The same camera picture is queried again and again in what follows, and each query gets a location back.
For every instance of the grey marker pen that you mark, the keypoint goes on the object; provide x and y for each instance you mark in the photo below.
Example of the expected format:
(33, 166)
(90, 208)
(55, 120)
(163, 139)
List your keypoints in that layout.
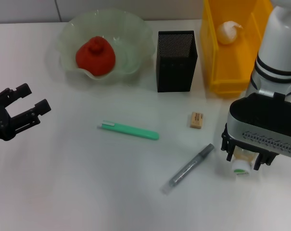
(188, 168)

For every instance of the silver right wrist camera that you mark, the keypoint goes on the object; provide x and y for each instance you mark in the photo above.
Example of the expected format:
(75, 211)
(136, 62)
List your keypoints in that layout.
(256, 130)

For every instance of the tan eraser block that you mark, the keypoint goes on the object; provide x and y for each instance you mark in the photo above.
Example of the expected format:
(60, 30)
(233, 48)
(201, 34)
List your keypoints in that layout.
(196, 119)

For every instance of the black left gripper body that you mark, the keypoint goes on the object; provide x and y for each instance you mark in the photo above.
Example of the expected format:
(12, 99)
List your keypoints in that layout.
(1, 122)

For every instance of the white paper ball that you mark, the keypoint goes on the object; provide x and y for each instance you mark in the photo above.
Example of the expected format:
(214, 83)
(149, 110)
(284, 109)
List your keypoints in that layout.
(228, 32)

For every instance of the clear green-label plastic bottle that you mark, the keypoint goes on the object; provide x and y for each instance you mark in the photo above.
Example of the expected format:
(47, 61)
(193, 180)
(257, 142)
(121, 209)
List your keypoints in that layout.
(241, 166)

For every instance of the pale green glass fruit bowl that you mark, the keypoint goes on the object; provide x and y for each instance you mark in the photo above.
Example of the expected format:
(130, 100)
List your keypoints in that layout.
(130, 36)

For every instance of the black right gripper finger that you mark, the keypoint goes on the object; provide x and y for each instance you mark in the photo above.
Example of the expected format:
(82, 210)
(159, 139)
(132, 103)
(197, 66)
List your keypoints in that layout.
(228, 144)
(263, 160)

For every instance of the red-orange orange fruit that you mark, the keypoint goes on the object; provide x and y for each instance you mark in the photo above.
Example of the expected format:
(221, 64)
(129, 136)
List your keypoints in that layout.
(94, 57)

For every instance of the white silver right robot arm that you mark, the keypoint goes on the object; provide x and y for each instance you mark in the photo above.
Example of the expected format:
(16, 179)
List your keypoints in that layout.
(277, 48)

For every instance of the yellow plastic storage bin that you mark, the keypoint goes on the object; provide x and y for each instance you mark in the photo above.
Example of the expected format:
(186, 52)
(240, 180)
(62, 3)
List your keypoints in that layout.
(222, 72)

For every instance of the black mesh pen holder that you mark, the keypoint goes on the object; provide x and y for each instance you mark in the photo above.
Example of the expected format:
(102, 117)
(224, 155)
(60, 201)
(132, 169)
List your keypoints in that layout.
(174, 72)

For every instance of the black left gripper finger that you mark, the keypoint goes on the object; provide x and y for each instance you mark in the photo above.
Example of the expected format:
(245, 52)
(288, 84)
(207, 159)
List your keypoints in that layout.
(32, 115)
(15, 92)

